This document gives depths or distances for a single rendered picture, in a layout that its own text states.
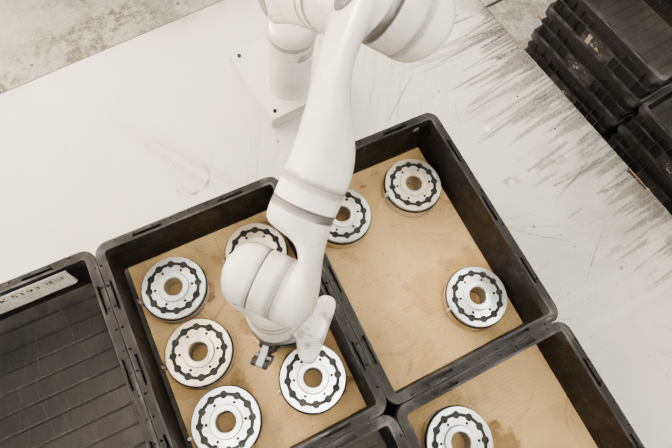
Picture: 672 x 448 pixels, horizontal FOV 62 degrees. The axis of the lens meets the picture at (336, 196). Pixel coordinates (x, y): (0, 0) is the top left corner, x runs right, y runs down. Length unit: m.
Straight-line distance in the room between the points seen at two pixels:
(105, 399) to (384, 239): 0.51
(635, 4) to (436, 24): 1.48
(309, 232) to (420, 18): 0.23
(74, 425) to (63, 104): 0.67
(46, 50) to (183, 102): 1.17
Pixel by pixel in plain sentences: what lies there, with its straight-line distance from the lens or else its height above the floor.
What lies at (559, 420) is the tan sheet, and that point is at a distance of 1.02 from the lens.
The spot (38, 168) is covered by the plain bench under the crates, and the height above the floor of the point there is 0.70.
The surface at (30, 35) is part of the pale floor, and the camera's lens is 2.43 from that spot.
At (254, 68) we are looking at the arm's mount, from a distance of 1.25.
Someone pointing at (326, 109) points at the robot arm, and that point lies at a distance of 0.55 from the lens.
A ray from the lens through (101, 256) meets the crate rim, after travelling 0.91.
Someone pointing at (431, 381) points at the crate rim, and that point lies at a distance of 0.86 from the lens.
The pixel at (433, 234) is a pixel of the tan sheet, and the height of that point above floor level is 0.83.
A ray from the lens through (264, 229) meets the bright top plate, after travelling 0.95.
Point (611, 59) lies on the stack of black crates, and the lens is 1.80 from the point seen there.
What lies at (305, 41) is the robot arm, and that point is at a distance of 1.04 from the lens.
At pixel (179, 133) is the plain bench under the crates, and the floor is 0.70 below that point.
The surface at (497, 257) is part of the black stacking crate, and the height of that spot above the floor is 0.87.
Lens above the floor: 1.75
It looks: 67 degrees down
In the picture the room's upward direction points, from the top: 11 degrees clockwise
